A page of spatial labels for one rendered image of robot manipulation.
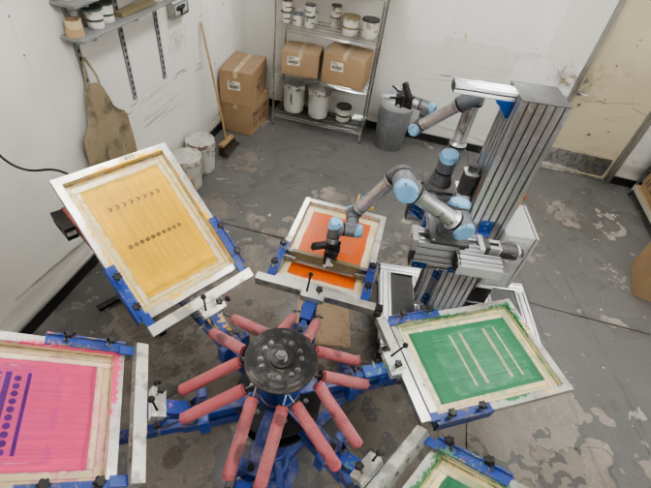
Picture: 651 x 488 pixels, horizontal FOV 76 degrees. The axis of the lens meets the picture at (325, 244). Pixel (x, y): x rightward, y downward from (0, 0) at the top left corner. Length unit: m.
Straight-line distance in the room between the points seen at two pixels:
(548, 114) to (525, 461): 2.24
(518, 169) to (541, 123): 0.28
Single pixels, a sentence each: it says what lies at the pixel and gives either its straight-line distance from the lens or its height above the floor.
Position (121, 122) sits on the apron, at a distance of 3.87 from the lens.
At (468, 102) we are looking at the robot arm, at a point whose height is 1.84.
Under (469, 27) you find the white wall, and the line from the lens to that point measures 5.55.
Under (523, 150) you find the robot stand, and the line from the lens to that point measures 2.48.
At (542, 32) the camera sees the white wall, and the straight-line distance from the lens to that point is 5.65.
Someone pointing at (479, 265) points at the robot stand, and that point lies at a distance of 2.55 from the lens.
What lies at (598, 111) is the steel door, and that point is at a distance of 6.20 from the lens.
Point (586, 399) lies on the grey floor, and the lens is 3.92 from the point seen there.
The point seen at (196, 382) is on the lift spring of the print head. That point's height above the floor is 1.15.
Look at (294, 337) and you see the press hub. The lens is 1.80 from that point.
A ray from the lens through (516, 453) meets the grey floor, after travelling 3.41.
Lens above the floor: 2.82
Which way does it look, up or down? 44 degrees down
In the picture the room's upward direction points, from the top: 9 degrees clockwise
